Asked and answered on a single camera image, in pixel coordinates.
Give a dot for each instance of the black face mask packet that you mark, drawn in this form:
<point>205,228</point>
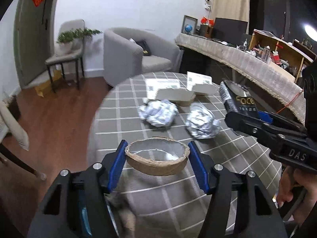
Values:
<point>237,98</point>

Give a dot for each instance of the beige patterned tablecloth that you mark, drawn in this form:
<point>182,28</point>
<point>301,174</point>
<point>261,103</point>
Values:
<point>17,131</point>

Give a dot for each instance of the grey door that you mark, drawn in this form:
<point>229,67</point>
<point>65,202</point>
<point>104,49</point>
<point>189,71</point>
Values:
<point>32,41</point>

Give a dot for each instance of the grey dining chair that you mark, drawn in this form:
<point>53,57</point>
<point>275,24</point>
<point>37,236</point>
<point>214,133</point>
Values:
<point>76,55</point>

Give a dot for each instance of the potted green plant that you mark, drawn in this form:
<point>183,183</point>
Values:
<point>65,39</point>

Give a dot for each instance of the white leaflet right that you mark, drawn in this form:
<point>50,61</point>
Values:
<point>194,78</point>

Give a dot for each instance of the framed picture with globe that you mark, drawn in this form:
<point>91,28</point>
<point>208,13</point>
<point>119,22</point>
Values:
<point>189,25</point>

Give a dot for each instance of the brown paper bowl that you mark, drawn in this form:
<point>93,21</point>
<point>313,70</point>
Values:
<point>157,156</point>

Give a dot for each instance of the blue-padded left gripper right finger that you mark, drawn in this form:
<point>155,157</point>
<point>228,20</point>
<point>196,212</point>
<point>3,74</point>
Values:
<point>256,214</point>

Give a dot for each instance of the flat cardboard box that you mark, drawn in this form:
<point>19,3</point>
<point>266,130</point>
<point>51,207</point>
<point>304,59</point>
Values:
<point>44,88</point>

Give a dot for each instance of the long cloth-covered sideboard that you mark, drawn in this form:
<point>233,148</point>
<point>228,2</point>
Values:
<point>275,82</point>

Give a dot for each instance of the wooden shelf box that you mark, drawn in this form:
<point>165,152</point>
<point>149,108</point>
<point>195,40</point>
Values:
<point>295,54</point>

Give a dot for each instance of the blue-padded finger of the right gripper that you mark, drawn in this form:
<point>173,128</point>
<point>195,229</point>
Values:
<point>249,125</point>

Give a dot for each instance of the white leaflet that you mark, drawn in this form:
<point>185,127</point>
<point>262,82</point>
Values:
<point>154,85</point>
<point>194,78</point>

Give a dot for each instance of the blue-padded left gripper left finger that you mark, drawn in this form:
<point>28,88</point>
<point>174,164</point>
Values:
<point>75,204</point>

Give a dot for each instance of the grey armchair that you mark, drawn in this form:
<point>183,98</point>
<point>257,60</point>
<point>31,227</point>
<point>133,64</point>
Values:
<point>131,52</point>

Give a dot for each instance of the white paper ball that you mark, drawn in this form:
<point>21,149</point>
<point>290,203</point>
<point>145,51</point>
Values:
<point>158,113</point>

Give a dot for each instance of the white leaflet left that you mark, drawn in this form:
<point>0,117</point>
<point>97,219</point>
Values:
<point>154,85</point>

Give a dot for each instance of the white security camera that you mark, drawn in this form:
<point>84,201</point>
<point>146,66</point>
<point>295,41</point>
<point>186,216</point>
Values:
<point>208,5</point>

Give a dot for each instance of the black monitor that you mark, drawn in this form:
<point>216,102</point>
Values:
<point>229,30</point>

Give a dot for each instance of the grey checked tablecloth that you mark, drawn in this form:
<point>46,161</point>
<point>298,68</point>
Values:
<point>168,206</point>

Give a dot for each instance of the silver foil ball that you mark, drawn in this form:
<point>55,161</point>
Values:
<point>201,122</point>

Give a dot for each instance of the white cardboard tray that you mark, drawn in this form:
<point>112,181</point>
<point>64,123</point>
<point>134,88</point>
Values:
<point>181,97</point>

